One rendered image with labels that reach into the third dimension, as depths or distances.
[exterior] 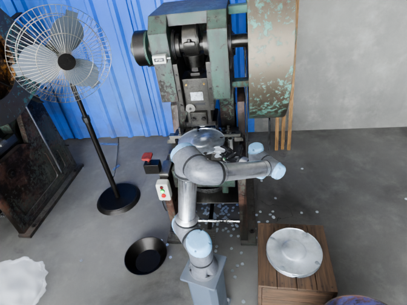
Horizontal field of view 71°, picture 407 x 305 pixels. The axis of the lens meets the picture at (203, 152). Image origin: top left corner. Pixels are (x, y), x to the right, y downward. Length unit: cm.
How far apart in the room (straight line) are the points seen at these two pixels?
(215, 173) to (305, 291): 82
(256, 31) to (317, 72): 185
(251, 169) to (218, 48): 63
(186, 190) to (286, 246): 70
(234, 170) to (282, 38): 55
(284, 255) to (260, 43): 108
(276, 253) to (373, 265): 76
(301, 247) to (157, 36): 133
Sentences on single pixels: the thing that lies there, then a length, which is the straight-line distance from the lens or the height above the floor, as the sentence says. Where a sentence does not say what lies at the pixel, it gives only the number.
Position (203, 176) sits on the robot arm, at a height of 104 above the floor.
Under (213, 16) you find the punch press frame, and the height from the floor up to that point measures 148.
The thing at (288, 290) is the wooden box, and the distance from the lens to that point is 165.
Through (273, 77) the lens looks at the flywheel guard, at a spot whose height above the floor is 129.
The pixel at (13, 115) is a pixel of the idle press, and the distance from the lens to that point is 239.
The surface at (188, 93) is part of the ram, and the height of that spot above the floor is 109.
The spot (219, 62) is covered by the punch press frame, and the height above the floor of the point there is 127.
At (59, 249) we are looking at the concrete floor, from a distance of 257.
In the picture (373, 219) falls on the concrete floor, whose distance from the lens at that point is 249.
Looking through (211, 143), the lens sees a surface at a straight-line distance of 174.
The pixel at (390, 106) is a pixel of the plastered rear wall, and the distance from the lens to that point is 343.
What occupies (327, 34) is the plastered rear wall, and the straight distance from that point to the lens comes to 292.
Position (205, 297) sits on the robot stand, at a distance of 165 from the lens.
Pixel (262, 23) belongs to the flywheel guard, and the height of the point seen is 149.
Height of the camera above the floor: 178
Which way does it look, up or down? 36 degrees down
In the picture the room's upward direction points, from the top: 8 degrees counter-clockwise
